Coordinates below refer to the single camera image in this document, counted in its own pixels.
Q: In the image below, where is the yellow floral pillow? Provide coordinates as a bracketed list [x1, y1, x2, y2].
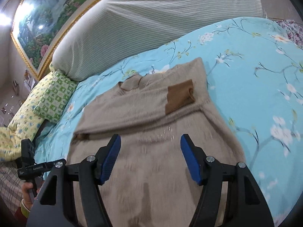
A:
[0, 72, 53, 162]

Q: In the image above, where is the left hand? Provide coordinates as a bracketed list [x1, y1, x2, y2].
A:
[22, 182, 33, 210]

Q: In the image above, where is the red knit sleeve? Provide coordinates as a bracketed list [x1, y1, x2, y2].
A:
[14, 199, 30, 226]

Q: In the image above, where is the plaid bed sheet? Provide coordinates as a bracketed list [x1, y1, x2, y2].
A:
[0, 161, 23, 213]

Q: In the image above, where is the beige knit sweater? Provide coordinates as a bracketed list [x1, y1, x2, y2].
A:
[67, 58, 245, 226]

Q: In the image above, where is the gold framed landscape painting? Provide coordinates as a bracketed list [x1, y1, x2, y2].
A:
[10, 0, 101, 80]

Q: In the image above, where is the green white patterned pillow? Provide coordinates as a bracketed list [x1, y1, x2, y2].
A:
[34, 70, 78, 124]

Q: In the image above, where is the light blue floral duvet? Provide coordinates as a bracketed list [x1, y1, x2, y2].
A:
[35, 17, 302, 226]

